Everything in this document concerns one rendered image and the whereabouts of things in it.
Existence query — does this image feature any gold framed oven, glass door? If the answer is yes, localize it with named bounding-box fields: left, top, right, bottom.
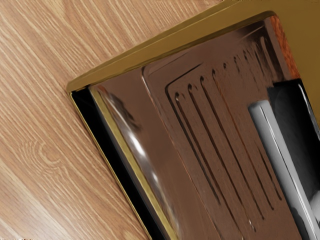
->
left=66, top=0, right=320, bottom=240

